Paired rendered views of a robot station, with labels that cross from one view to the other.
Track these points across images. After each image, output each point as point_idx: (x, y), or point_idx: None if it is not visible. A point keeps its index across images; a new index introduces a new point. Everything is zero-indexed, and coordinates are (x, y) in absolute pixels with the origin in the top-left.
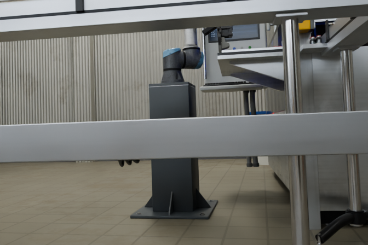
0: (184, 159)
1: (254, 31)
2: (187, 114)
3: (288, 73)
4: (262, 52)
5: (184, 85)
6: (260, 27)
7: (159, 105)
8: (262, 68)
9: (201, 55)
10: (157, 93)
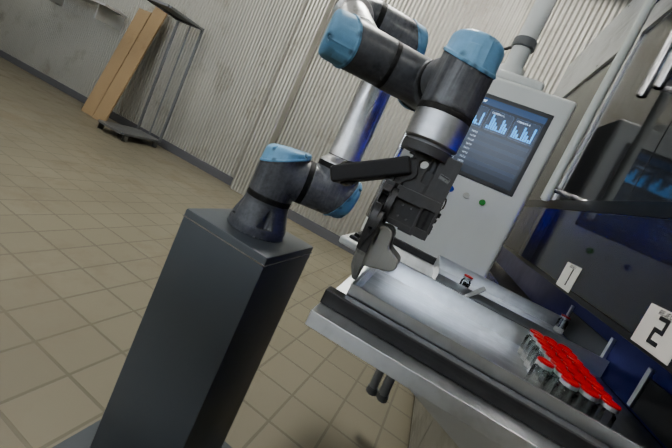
0: (176, 424)
1: (510, 177)
2: (228, 334)
3: None
4: (504, 407)
5: (255, 262)
6: (526, 175)
7: (183, 271)
8: (469, 431)
9: (352, 195)
10: (193, 240)
